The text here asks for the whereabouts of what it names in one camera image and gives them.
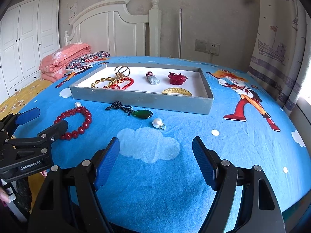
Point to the yellow floral bed sheet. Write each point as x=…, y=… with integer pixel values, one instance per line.
x=19, y=99

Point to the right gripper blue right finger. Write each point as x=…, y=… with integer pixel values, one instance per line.
x=207, y=163

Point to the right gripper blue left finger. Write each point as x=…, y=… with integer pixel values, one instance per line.
x=104, y=161

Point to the pale jade pendant pink knot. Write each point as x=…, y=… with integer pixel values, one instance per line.
x=151, y=78

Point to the silver metal pole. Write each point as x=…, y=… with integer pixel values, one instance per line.
x=180, y=33

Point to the gold bangle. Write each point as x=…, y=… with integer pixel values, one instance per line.
x=177, y=91

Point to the wall socket with plug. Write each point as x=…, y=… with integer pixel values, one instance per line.
x=207, y=47

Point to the patterned round cushion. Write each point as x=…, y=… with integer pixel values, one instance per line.
x=87, y=60

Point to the red flower hair clip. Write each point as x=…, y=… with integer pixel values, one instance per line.
x=177, y=79

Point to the black flower brooch gold clip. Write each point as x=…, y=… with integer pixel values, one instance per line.
x=122, y=71

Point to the white bed headboard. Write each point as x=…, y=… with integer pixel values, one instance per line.
x=108, y=26

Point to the pink folded blanket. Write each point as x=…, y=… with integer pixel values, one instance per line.
x=53, y=66

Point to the blue cartoon tablecloth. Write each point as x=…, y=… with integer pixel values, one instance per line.
x=156, y=184

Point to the ship print curtain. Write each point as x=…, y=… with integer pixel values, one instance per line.
x=277, y=58

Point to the white wardrobe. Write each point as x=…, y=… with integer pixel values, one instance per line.
x=29, y=32

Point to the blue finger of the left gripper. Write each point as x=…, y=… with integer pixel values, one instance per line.
x=53, y=129
x=25, y=117

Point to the white pearl earring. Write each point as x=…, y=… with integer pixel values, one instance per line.
x=158, y=123
x=77, y=104

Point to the grey shallow tray box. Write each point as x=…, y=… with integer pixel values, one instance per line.
x=142, y=94

